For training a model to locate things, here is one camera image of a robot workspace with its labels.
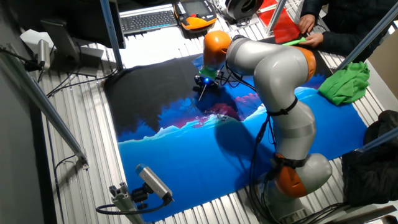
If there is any green crumpled cloth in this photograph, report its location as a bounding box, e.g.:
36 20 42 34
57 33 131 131
317 61 371 106

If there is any silver camera with blue end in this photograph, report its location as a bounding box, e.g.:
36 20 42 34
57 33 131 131
135 164 175 206

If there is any person's left hand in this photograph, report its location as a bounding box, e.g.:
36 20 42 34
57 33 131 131
298 32 325 48

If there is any printed landscape cloth mat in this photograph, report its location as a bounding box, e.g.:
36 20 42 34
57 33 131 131
103 46 368 223

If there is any short aluminium extrusion mount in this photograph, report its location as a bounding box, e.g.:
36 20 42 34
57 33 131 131
108 182 147 224

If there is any black round cable spool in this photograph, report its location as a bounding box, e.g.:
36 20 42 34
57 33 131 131
224 0 264 25

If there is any black monitor with stand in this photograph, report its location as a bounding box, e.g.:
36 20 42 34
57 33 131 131
9 0 127 78

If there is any person in black jacket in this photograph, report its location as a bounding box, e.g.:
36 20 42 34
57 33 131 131
298 0 398 62

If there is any black jacket pile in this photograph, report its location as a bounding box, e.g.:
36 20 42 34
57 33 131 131
341 110 398 208

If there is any small silver camera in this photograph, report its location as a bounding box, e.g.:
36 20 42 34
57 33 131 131
37 39 51 71

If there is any person's right hand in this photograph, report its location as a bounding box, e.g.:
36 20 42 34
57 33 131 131
297 14 317 34

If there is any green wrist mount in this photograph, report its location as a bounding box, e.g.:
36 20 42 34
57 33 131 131
198 65 218 80

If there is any black camera cable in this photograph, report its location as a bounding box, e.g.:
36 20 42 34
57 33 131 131
95 198 170 216
0 46 43 72

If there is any black silver keyboard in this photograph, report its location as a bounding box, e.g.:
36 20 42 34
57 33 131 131
119 3 178 35

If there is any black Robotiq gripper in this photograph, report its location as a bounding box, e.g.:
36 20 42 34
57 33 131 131
194 74 220 93

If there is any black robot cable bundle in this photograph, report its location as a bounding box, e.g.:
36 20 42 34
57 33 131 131
217 62 352 224

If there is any red cloth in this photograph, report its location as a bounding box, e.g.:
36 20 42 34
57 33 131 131
257 0 301 44

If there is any white paper sheet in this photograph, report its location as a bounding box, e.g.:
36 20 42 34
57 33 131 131
20 29 57 54

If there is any aluminium frame beam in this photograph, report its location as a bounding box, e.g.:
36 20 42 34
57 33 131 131
0 46 90 170
356 127 398 152
335 2 398 72

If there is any orange black teach pendant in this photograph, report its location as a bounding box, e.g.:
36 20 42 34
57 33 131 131
173 0 218 32

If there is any aluminium frame post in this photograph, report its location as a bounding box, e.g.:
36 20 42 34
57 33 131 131
99 0 124 72
266 0 287 35

